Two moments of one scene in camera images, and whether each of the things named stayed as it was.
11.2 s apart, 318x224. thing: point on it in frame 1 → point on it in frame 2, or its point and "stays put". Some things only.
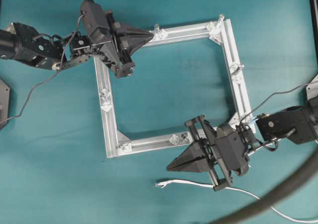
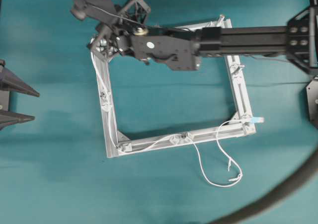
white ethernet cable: (159, 185) → (252, 120)
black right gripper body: (206, 136) → (107, 42)
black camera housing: (231, 149) → (95, 1)
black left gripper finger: (130, 42) → (7, 118)
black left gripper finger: (120, 32) → (10, 82)
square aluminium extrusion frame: (118, 143) stays put
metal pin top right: (221, 19) stays put
